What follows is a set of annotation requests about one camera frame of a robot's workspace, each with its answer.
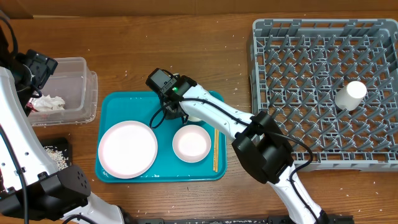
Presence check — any white upside-down bowl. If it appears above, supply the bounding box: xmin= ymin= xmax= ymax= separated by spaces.
xmin=188 ymin=116 xmax=201 ymax=122

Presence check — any white paper napkin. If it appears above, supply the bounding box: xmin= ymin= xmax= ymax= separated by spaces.
xmin=30 ymin=95 xmax=65 ymax=112

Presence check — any large pink round plate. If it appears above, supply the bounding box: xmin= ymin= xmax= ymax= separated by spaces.
xmin=98 ymin=121 xmax=158 ymax=179

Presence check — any white rice pile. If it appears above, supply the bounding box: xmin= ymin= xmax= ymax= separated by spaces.
xmin=44 ymin=146 xmax=70 ymax=170

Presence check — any white upside-down cup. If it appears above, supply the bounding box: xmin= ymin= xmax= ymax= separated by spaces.
xmin=335 ymin=81 xmax=368 ymax=111

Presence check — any red snack wrapper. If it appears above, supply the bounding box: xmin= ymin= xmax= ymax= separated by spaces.
xmin=26 ymin=103 xmax=37 ymax=112

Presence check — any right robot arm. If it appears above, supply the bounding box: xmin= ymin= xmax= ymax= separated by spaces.
xmin=146 ymin=68 xmax=330 ymax=223

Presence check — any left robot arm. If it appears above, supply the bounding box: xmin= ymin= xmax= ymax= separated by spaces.
xmin=1 ymin=34 xmax=134 ymax=223

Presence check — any clear plastic waste bin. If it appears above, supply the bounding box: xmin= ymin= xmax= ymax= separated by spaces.
xmin=28 ymin=57 xmax=98 ymax=126

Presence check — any black rectangular waste tray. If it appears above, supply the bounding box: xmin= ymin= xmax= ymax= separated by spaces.
xmin=40 ymin=138 xmax=72 ymax=166

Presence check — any small white round plate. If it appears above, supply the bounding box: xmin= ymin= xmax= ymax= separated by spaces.
xmin=172 ymin=124 xmax=211 ymax=163

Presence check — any left wooden chopstick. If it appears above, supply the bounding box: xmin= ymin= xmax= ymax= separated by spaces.
xmin=212 ymin=128 xmax=218 ymax=172

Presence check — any wooden chopstick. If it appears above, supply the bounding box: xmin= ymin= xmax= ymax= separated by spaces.
xmin=215 ymin=129 xmax=221 ymax=173
xmin=212 ymin=128 xmax=218 ymax=172

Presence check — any right wooden chopstick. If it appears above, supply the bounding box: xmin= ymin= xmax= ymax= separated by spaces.
xmin=215 ymin=129 xmax=221 ymax=173

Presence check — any teal plastic serving tray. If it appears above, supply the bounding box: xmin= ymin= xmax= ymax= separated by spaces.
xmin=95 ymin=91 xmax=228 ymax=184

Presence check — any grey plastic dish rack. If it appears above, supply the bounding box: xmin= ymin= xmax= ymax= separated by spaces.
xmin=248 ymin=19 xmax=397 ymax=172

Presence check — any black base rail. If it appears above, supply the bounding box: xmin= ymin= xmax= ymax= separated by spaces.
xmin=133 ymin=214 xmax=355 ymax=224

